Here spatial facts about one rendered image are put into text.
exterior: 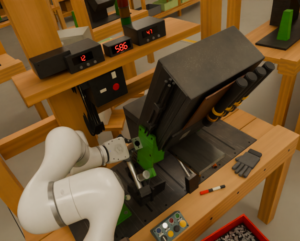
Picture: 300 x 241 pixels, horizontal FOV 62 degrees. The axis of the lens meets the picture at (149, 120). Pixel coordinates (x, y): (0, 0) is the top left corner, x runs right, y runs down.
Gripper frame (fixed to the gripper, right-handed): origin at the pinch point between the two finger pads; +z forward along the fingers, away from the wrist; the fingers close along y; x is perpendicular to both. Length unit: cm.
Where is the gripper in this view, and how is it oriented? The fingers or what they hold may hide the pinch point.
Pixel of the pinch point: (133, 145)
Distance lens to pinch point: 116.3
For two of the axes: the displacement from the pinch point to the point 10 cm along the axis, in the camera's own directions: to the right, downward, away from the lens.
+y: -3.5, -9.3, 1.5
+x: -5.2, 3.2, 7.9
